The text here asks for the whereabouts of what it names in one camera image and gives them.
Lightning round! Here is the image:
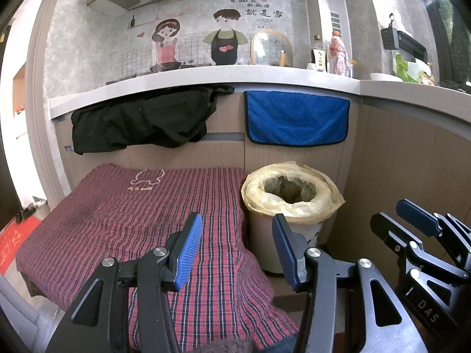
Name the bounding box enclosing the blue towel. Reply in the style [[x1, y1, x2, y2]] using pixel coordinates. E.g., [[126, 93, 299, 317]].
[[244, 90, 351, 147]]

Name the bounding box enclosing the red plaid cloth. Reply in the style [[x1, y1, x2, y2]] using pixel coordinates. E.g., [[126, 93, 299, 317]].
[[15, 164, 300, 352]]

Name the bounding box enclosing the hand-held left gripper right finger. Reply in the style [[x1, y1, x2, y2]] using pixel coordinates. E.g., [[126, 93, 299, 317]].
[[271, 213, 429, 353]]

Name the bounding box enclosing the glass pot lid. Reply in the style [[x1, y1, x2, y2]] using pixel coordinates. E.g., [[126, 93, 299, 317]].
[[250, 30, 294, 67]]

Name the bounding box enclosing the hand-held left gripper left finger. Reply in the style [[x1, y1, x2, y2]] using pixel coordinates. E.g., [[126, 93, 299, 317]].
[[46, 212, 204, 353]]

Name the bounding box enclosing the cartoon wall sticker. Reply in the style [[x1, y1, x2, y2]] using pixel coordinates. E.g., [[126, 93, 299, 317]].
[[107, 0, 306, 81]]

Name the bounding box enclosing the white kitchen countertop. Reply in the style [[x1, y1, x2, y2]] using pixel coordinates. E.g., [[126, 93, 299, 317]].
[[48, 64, 471, 120]]

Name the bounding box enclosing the white water heater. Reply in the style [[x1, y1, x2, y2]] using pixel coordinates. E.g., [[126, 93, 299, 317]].
[[305, 0, 346, 69]]

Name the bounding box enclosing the black cloth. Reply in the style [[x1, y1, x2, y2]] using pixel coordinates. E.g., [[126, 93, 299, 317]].
[[71, 84, 235, 155]]

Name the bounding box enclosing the black knife rack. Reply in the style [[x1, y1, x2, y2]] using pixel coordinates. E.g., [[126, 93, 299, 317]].
[[381, 14, 427, 53]]

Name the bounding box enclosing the grey trash bin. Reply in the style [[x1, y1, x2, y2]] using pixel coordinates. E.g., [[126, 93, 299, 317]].
[[247, 209, 326, 274]]

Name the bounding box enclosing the green plastic bag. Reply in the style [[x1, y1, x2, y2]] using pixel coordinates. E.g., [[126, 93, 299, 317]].
[[394, 54, 433, 83]]

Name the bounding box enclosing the brown knitted cloth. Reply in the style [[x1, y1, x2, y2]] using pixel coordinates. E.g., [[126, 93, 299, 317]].
[[206, 340, 254, 353]]

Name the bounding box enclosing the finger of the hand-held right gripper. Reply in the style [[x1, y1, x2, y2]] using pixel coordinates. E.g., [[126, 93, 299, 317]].
[[370, 212, 470, 285], [395, 199, 471, 252]]

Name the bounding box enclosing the dark sauce bottle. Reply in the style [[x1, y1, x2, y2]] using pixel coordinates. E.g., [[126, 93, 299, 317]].
[[311, 35, 328, 73]]

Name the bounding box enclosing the red floor mat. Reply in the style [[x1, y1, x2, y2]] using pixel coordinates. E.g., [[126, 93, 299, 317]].
[[0, 218, 43, 274]]

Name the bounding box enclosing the red label plastic bottle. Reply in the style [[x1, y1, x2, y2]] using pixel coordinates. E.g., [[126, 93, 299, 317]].
[[329, 31, 348, 76]]

